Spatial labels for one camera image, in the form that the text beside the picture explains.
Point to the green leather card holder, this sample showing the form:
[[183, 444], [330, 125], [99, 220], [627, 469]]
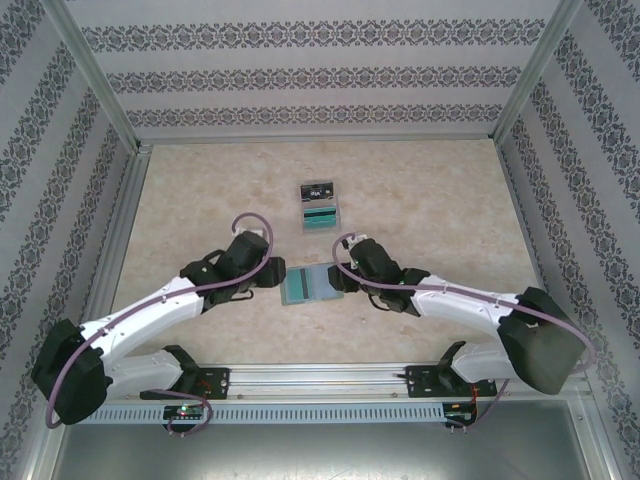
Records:
[[325, 287]]

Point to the teal card with black stripe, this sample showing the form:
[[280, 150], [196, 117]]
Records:
[[321, 219], [295, 285]]

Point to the black VIP card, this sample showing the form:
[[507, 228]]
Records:
[[317, 191]]

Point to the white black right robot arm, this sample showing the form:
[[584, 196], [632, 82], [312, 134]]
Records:
[[450, 306]]

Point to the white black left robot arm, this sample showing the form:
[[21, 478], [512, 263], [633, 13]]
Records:
[[150, 316]]

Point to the clear acrylic card stand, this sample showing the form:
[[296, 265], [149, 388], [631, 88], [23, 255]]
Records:
[[320, 204]]

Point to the small black controller board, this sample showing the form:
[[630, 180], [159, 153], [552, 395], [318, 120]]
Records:
[[460, 415], [185, 413]]

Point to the grey sheet metal panel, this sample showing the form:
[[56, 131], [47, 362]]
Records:
[[320, 455]]

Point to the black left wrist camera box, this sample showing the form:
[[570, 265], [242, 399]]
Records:
[[245, 255]]

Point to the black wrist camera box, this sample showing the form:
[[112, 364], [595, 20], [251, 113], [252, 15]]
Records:
[[245, 255], [375, 260]]

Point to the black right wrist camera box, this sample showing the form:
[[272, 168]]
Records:
[[375, 260]]

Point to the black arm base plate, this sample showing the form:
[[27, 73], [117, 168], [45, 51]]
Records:
[[220, 382], [417, 382]]

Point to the aluminium mounting rail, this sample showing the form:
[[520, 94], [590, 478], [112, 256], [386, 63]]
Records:
[[320, 382]]

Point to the aluminium side rail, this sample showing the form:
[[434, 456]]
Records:
[[121, 225]]

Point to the aluminium frame post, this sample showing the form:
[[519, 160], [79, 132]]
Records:
[[97, 75], [530, 75]]

